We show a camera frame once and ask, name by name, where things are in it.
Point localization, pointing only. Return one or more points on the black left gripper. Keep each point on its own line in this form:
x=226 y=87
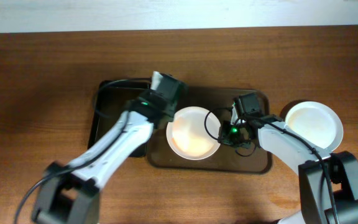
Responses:
x=173 y=88

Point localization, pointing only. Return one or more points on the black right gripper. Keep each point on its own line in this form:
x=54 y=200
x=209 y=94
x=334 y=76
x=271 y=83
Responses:
x=232 y=139

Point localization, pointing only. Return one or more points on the white plate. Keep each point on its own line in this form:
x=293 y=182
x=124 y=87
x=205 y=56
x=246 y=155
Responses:
x=193 y=133
x=317 y=123

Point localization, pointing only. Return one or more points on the white plate front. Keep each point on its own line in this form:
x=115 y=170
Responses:
x=317 y=123

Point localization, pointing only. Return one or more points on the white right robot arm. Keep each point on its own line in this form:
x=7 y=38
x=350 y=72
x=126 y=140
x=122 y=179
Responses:
x=305 y=140

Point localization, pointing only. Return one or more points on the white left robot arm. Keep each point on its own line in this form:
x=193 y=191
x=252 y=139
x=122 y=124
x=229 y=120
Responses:
x=71 y=193

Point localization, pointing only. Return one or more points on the black water basin tray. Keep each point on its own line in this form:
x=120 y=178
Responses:
x=111 y=102

